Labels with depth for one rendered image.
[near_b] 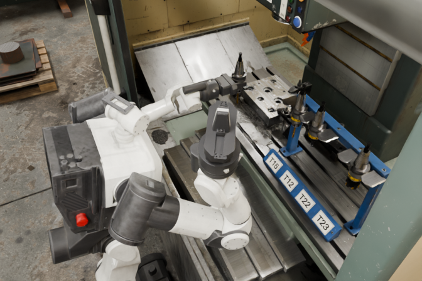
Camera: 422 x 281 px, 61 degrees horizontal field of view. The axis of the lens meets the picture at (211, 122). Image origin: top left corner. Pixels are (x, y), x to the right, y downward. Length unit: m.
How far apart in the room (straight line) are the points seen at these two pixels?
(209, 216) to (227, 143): 0.39
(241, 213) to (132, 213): 0.28
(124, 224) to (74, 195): 0.18
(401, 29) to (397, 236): 0.20
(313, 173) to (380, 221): 1.27
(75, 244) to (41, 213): 1.54
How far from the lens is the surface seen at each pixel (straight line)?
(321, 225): 1.46
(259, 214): 1.66
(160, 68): 2.44
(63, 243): 1.31
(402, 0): 0.26
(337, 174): 1.68
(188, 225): 0.97
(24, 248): 2.69
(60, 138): 1.08
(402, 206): 0.36
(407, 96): 1.89
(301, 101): 1.41
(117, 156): 1.01
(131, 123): 0.97
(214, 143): 0.66
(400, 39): 0.27
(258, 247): 1.61
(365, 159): 1.25
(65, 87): 3.83
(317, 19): 1.21
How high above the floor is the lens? 2.12
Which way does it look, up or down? 42 degrees down
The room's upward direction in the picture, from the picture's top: straight up
